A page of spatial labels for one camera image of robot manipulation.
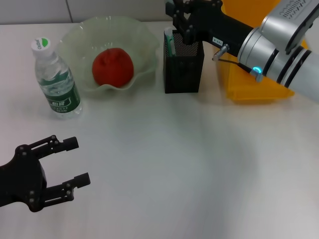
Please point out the clear water bottle green label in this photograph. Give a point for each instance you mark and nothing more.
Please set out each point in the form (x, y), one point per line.
(62, 99)

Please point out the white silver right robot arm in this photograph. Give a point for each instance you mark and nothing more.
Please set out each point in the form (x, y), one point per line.
(286, 64)

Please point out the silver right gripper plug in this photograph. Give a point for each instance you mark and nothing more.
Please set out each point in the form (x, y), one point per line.
(220, 52)

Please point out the green plastic pen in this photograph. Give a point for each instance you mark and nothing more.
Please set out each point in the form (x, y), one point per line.
(170, 44)

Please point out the frosted glass fruit plate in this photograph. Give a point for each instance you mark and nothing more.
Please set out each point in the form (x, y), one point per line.
(79, 44)

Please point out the yellow plastic storage bin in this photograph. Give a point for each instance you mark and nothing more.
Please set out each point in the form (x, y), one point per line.
(249, 87)

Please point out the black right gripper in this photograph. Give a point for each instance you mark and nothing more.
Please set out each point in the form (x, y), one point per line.
(219, 25)

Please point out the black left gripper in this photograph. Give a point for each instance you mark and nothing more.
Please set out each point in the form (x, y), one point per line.
(20, 181)

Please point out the black mesh pen holder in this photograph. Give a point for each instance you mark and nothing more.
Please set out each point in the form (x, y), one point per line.
(183, 74)

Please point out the red tomato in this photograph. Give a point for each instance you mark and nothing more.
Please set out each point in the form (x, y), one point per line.
(112, 67)

